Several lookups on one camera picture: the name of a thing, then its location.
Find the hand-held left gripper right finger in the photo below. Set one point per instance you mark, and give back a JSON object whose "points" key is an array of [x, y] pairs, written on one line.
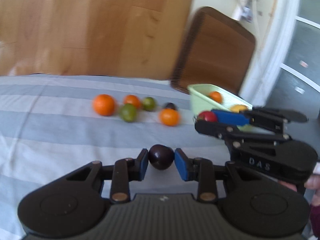
{"points": [[180, 166]]}

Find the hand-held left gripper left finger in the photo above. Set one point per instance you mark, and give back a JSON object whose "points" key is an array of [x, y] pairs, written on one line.
{"points": [[143, 166]]}

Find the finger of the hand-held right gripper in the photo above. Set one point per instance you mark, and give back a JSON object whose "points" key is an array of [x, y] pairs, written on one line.
{"points": [[212, 128], [230, 117]]}

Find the large yellow citrus fruit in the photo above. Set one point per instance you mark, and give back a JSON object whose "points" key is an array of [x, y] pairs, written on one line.
{"points": [[238, 108]]}

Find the red apple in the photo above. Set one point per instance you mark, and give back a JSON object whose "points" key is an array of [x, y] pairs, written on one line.
{"points": [[207, 116]]}

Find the dark purple plum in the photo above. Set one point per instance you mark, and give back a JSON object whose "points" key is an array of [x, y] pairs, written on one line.
{"points": [[161, 157], [170, 105]]}

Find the small orange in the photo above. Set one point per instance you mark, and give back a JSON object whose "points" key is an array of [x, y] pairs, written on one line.
{"points": [[215, 96], [132, 101]]}

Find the light green plastic bowl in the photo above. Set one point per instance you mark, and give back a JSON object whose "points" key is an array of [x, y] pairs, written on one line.
{"points": [[200, 97]]}

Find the medium orange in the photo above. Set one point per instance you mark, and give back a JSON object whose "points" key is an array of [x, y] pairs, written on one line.
{"points": [[170, 117]]}

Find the green lime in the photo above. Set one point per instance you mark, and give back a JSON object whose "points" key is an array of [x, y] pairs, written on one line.
{"points": [[149, 103], [128, 113]]}

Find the large orange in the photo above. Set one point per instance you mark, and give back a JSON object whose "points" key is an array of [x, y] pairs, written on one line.
{"points": [[104, 104]]}

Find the person's right forearm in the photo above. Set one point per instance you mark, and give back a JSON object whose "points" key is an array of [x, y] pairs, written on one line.
{"points": [[315, 217]]}

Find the person's right hand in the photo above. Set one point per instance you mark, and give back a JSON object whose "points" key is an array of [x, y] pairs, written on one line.
{"points": [[313, 185]]}

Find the brown woven seat mat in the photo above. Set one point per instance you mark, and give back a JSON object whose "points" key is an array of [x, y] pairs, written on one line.
{"points": [[215, 52]]}

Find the white sticker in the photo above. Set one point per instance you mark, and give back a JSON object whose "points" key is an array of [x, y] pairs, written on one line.
{"points": [[299, 89]]}

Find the pink sticker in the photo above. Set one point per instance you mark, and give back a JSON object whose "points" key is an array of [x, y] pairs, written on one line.
{"points": [[303, 63]]}

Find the white framed glass door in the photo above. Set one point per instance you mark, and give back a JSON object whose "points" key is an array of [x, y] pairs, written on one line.
{"points": [[282, 42]]}

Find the blue striped bedsheet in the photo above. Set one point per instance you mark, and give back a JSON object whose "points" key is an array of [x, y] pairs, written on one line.
{"points": [[50, 140]]}

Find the white power strip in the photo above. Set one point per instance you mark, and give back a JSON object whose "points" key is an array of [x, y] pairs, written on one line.
{"points": [[241, 8]]}

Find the wood-pattern wall sheet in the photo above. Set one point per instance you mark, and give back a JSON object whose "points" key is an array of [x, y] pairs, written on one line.
{"points": [[87, 25]]}

